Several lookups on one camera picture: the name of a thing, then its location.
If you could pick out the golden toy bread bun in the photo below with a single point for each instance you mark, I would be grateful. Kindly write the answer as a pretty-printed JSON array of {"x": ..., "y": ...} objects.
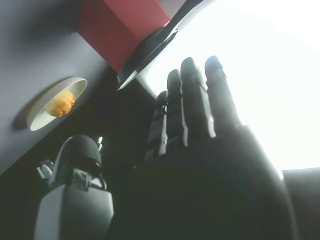
[{"x": 60, "y": 103}]

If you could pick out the black cast iron skillet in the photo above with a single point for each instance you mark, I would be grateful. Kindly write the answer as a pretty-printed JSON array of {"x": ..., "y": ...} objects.
[{"x": 146, "y": 53}]

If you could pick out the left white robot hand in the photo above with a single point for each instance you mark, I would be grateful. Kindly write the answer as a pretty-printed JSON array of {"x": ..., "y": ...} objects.
[{"x": 200, "y": 187}]

